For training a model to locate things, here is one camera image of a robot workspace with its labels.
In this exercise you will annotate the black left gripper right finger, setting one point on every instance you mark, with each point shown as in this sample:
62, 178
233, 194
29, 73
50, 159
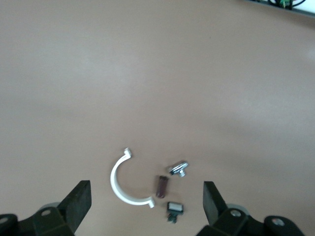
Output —
216, 211

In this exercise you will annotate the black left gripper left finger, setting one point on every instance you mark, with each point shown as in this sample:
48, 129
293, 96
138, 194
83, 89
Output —
66, 209

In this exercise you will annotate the black white-faced push button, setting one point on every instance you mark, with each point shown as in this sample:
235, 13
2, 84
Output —
175, 207

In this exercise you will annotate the silver metal bolt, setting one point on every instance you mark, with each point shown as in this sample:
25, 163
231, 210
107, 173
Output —
178, 168

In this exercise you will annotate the brown terminal block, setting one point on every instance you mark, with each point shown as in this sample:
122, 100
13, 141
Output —
161, 186

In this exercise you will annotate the brown table cover sheet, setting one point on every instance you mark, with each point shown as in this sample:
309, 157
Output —
147, 86

